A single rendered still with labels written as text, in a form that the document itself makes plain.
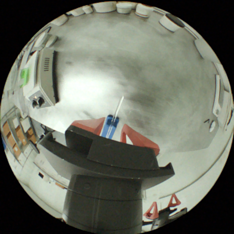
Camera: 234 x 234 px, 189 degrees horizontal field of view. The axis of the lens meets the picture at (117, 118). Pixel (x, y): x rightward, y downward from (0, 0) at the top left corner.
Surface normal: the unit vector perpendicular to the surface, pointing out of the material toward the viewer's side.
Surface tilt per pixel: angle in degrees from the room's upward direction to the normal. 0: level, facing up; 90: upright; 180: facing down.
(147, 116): 0
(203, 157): 90
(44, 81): 90
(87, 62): 0
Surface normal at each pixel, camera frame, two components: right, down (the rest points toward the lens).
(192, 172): -0.97, -0.22
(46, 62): 1.00, -0.01
